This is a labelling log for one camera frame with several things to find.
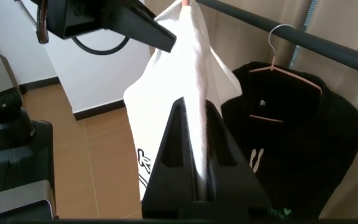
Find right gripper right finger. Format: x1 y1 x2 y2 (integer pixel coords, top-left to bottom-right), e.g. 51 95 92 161
205 99 272 218

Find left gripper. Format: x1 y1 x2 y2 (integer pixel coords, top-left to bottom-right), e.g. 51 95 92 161
45 0 178 53

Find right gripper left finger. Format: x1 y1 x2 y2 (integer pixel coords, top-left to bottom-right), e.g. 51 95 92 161
141 96 200 218

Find white garment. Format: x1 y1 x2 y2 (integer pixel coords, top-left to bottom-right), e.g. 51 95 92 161
122 0 244 202

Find black shorts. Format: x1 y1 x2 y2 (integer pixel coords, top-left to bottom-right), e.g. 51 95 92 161
221 61 358 219

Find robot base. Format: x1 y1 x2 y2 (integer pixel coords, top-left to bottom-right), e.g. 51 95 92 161
0 18 57 220

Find black clothes rack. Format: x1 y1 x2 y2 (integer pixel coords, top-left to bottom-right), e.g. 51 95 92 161
197 0 358 78

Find black cable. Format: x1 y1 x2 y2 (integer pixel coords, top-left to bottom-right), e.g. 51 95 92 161
71 34 131 56

